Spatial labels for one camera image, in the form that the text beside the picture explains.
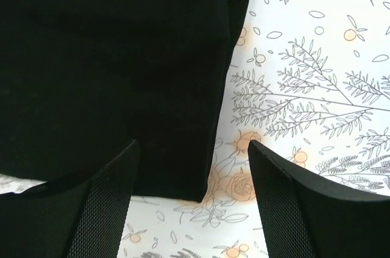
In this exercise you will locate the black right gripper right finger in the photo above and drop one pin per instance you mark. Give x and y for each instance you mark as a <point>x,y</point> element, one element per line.
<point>306,215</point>

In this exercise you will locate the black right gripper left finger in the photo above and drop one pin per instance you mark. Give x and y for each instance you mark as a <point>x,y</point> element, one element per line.
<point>78,215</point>

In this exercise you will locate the black t-shirt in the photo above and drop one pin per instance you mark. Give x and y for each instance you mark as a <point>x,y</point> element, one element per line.
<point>80,79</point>

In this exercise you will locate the floral patterned table mat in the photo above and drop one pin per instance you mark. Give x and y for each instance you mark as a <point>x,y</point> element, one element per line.
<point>308,79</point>

